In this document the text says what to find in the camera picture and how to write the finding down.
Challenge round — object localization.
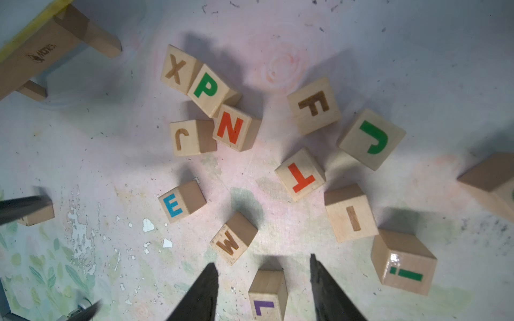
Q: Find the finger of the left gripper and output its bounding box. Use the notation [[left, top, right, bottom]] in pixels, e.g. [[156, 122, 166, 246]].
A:
[[58, 298, 102, 321], [1, 196, 52, 226]]

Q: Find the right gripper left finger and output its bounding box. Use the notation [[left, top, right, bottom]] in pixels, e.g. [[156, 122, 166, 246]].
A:
[[167, 263, 219, 321]]

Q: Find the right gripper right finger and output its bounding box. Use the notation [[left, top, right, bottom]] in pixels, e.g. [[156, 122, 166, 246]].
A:
[[310, 254, 367, 321]]

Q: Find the wooden block red R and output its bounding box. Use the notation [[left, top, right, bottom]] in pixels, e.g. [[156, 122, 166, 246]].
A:
[[17, 201, 55, 226]]

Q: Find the wooden block blue E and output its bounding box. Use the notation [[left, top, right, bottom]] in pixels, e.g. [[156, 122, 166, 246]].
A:
[[159, 180, 207, 223]]

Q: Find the wooden block green letter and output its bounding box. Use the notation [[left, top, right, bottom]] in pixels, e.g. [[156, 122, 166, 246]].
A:
[[457, 152, 513, 222]]

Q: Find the wooden block letter X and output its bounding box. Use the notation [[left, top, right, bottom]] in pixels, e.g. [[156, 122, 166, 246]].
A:
[[161, 45, 203, 95]]

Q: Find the wooden block purple L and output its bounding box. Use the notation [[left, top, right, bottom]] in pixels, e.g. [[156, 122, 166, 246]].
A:
[[248, 270, 288, 321]]

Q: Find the wooden block brown W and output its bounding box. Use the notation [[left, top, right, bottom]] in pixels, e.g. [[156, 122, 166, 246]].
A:
[[210, 211, 258, 266]]

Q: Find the wooden block green I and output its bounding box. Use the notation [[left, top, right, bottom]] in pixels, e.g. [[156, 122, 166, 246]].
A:
[[371, 230, 438, 296]]

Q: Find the wooden block brown I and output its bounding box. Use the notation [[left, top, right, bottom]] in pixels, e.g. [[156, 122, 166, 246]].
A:
[[324, 183, 378, 243]]

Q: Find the wooden block red T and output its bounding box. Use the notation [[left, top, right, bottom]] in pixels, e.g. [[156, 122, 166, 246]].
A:
[[275, 148, 327, 202]]

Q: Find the wooden block brown J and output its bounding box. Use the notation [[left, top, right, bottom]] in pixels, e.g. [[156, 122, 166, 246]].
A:
[[169, 120, 218, 156]]

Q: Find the wooden block green J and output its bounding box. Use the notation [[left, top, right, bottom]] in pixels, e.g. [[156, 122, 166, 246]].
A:
[[337, 108, 406, 171]]

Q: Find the wooden block red N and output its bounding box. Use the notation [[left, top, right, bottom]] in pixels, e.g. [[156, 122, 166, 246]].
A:
[[212, 104, 262, 152]]

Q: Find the wooden whiteboard easel stand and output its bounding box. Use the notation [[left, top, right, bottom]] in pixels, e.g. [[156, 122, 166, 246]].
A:
[[1, 3, 122, 101]]

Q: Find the wooden block brown F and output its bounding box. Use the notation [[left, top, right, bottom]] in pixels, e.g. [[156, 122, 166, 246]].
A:
[[287, 77, 341, 136]]

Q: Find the wooden block green P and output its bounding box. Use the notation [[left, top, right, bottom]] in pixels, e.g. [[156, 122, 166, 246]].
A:
[[187, 64, 242, 119]]

